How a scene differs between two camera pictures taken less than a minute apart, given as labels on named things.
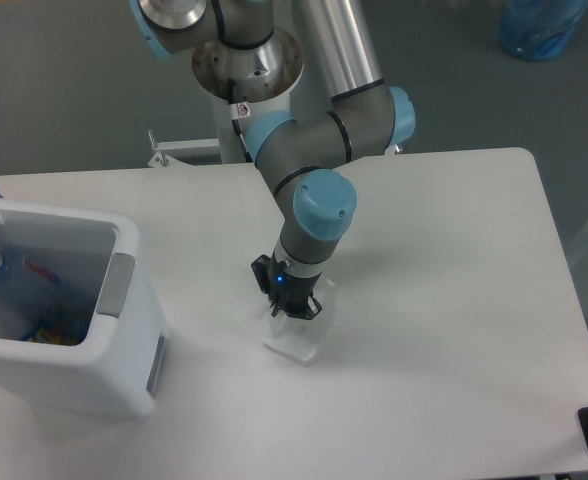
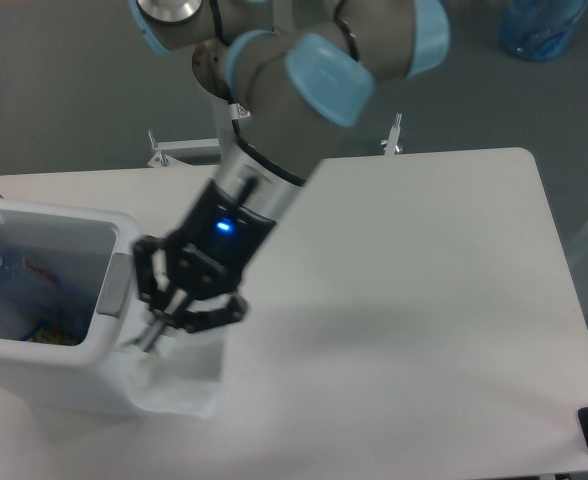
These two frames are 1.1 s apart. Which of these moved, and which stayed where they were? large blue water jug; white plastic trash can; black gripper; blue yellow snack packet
Moved: black gripper
Stayed: large blue water jug; white plastic trash can; blue yellow snack packet
